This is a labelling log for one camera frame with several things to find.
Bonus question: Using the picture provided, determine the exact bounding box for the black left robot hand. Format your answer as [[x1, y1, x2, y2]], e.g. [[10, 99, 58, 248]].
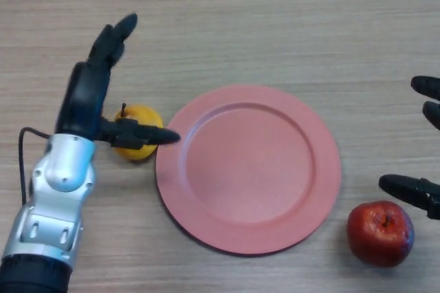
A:
[[55, 13, 182, 151]]

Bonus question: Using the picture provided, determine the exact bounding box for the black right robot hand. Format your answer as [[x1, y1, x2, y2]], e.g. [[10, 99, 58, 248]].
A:
[[378, 75, 440, 221]]

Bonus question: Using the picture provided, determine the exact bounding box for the yellow pear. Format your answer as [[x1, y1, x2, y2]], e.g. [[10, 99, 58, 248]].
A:
[[111, 102, 164, 162]]

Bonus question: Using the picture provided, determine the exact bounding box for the pink round plate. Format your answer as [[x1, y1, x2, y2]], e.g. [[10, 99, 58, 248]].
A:
[[155, 83, 342, 257]]

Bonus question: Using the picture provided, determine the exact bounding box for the red apple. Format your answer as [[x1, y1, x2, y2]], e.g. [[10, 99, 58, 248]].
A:
[[346, 200, 415, 268]]

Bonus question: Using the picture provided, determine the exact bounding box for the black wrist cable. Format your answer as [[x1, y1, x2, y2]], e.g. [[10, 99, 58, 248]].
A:
[[18, 127, 52, 204]]

